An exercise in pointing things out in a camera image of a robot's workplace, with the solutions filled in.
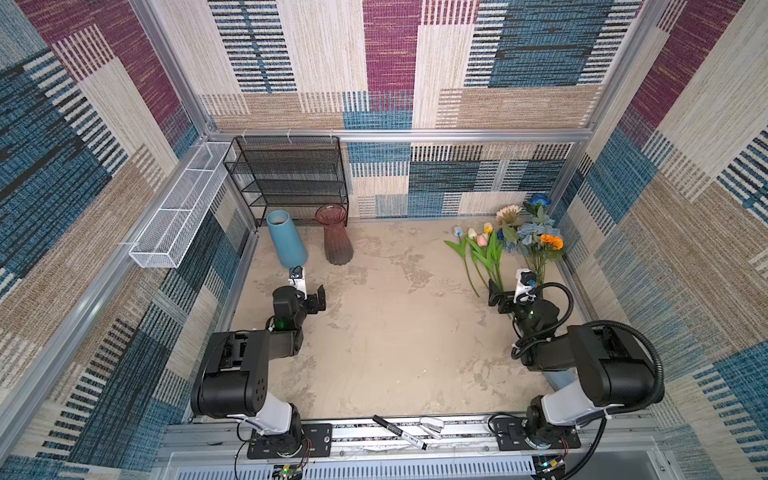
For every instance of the black wire shelf rack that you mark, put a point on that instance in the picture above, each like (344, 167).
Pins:
(295, 174)

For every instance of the dark red glass vase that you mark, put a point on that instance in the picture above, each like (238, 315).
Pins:
(337, 244)

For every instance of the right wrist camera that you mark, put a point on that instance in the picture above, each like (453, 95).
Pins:
(527, 281)

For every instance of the white wire mesh basket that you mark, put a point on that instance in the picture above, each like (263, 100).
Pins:
(165, 240)

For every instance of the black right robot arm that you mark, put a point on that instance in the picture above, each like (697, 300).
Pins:
(618, 370)

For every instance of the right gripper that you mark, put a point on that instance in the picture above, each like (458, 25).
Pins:
(504, 299)

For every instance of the black marker pen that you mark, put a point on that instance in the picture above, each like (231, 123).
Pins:
(400, 433)

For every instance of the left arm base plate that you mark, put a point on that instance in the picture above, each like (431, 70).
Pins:
(315, 438)

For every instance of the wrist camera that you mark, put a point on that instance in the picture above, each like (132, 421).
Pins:
(527, 281)
(297, 279)

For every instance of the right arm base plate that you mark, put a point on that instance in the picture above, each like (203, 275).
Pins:
(511, 435)

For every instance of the mixed blue orange bouquet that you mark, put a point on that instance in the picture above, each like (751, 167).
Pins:
(529, 230)

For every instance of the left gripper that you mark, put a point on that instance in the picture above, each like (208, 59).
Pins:
(314, 300)

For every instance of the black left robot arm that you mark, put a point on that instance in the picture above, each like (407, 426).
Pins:
(232, 381)

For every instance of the teal cylindrical vase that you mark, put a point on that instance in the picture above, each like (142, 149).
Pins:
(289, 247)

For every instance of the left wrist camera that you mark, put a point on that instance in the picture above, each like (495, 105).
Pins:
(297, 279)

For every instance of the yellow tulip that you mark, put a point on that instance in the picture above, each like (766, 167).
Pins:
(493, 252)

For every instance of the pink tulip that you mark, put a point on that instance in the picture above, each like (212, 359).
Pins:
(480, 243)

